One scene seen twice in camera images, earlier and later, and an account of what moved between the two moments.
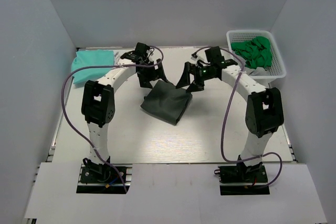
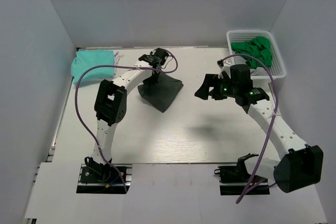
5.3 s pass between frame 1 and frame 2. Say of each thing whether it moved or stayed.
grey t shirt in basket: stayed
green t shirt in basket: stayed
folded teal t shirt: stayed
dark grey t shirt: moved
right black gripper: moved
